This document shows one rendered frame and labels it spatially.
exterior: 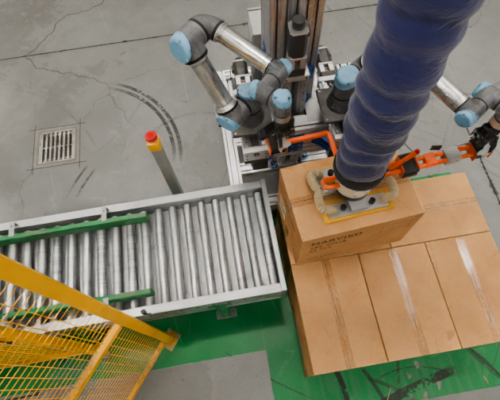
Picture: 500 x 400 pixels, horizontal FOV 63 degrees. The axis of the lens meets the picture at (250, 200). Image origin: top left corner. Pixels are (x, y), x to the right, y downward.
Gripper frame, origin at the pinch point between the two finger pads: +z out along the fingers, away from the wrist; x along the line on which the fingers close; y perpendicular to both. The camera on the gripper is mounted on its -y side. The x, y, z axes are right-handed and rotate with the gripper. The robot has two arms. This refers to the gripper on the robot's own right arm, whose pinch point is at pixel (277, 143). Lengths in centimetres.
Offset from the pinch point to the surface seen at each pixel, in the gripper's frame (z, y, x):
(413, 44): -89, 25, -35
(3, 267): -75, -84, -61
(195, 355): 120, -75, -72
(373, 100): -64, 22, -32
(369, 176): -19.4, 28.1, -36.4
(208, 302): 61, -53, -52
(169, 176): 58, -62, 30
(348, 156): -27.9, 20.4, -29.9
